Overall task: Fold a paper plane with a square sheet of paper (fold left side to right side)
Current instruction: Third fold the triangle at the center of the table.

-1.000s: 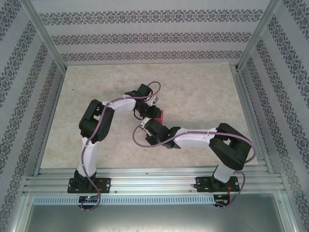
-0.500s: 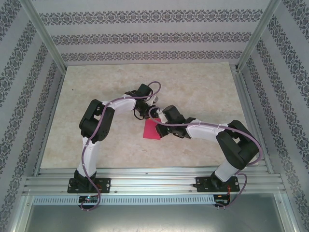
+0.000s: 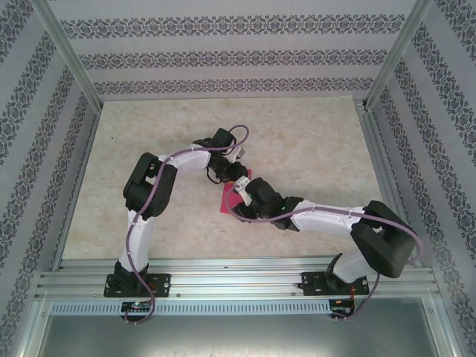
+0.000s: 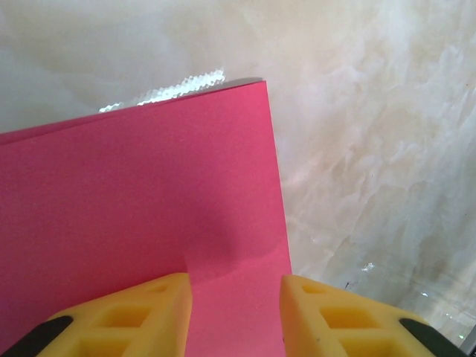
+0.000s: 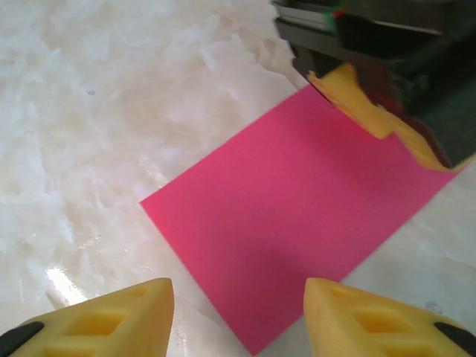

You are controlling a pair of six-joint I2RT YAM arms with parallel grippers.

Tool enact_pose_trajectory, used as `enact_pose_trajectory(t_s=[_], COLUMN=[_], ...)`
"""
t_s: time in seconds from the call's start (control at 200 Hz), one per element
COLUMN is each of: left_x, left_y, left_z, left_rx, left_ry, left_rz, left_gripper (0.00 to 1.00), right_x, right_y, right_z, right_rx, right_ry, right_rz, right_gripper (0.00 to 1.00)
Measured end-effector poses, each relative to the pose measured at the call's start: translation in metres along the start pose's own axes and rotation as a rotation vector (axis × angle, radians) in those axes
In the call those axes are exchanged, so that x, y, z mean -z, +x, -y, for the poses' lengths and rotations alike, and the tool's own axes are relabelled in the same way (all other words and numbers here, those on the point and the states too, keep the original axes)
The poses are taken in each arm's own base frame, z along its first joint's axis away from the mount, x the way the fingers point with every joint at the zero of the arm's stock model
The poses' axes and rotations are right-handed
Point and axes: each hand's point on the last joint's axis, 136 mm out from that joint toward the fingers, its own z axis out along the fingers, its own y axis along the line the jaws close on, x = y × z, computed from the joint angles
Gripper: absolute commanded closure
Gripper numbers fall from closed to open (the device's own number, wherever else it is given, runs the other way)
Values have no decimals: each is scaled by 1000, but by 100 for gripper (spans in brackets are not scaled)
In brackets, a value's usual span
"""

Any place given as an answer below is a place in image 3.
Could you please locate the pink cloth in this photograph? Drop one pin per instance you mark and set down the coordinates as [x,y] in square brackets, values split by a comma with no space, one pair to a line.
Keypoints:
[228,202]

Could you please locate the aluminium frame post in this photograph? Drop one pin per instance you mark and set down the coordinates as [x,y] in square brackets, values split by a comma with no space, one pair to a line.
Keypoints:
[69,52]
[396,52]

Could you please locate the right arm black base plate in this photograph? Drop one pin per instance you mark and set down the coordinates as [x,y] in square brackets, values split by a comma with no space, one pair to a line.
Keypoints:
[362,286]

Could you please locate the aluminium side rail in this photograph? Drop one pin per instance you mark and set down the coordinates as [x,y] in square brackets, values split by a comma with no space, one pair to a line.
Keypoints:
[380,160]
[77,186]

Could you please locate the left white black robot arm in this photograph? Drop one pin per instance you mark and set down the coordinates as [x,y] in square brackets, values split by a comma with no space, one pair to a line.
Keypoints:
[143,245]

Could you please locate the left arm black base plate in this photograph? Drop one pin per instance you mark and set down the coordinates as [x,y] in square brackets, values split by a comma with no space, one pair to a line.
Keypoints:
[163,284]

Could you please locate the aluminium mounting rail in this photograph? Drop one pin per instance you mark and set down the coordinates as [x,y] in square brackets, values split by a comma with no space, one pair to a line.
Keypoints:
[238,277]

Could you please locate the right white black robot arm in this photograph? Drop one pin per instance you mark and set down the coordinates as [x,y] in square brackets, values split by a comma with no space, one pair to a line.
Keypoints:
[386,245]

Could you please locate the grey metal sheet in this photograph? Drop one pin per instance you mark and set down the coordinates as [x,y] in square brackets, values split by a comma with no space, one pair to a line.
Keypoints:
[238,334]

